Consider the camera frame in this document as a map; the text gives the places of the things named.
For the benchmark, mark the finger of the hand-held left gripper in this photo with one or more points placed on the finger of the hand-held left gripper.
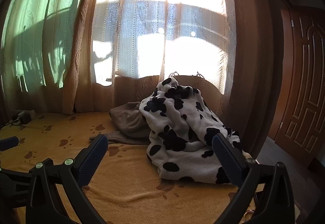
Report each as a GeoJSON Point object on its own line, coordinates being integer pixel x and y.
{"type": "Point", "coordinates": [9, 143]}

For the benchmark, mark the yellow paw print blanket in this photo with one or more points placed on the yellow paw print blanket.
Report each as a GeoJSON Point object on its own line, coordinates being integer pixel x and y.
{"type": "Point", "coordinates": [127, 188]}

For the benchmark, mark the brown wooden door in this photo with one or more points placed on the brown wooden door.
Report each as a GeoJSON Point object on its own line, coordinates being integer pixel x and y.
{"type": "Point", "coordinates": [304, 87]}

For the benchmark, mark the cow print fleece garment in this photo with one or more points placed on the cow print fleece garment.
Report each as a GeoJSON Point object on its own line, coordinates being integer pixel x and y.
{"type": "Point", "coordinates": [182, 122]}

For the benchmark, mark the white sheer lace curtain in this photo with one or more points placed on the white sheer lace curtain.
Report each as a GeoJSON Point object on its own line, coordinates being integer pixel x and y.
{"type": "Point", "coordinates": [147, 23]}

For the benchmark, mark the black power adapter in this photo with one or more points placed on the black power adapter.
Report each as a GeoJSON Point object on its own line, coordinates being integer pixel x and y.
{"type": "Point", "coordinates": [26, 119]}

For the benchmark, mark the grey-brown knit garment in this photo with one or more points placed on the grey-brown knit garment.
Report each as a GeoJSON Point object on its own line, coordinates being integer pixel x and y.
{"type": "Point", "coordinates": [127, 120]}

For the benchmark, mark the beige embossed curtain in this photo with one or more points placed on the beige embossed curtain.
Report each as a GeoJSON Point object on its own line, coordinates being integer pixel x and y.
{"type": "Point", "coordinates": [81, 36]}
{"type": "Point", "coordinates": [254, 49]}

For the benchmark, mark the white power strip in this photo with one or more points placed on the white power strip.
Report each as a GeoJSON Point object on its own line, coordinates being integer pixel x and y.
{"type": "Point", "coordinates": [31, 113]}

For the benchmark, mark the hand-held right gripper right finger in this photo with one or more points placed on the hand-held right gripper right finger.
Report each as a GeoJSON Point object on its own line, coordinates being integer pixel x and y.
{"type": "Point", "coordinates": [228, 160]}

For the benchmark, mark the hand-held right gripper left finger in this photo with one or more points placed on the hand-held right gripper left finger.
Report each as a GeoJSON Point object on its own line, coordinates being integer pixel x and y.
{"type": "Point", "coordinates": [91, 160]}

